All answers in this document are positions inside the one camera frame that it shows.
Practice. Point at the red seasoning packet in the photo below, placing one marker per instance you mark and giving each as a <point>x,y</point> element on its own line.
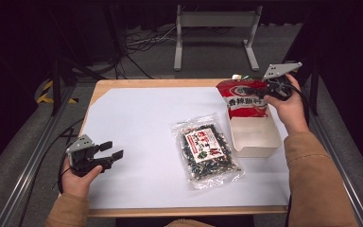
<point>244,102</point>

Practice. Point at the white metal stand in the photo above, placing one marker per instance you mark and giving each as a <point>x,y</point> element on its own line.
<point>217,19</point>

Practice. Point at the person's right hand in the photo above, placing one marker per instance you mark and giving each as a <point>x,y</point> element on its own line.
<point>291,108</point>

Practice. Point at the white compartment box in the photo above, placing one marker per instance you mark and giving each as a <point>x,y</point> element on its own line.
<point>253,138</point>

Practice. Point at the white paper sheet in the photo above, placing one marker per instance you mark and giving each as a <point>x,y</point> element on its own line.
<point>145,126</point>

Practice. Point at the yellow and black tape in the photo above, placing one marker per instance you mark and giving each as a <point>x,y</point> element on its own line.
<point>45,91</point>

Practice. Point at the clear packet of dried seaweed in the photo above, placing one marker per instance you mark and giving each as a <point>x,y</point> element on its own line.
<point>204,151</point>

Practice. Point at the person's left hand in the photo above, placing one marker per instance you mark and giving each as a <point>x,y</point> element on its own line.
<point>77,184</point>

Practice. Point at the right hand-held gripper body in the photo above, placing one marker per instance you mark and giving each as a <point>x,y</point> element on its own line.
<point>280,71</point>

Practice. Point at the person's lap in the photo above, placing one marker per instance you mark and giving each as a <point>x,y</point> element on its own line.
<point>189,223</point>

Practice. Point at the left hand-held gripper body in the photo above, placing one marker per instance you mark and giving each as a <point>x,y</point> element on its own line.
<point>81,145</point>

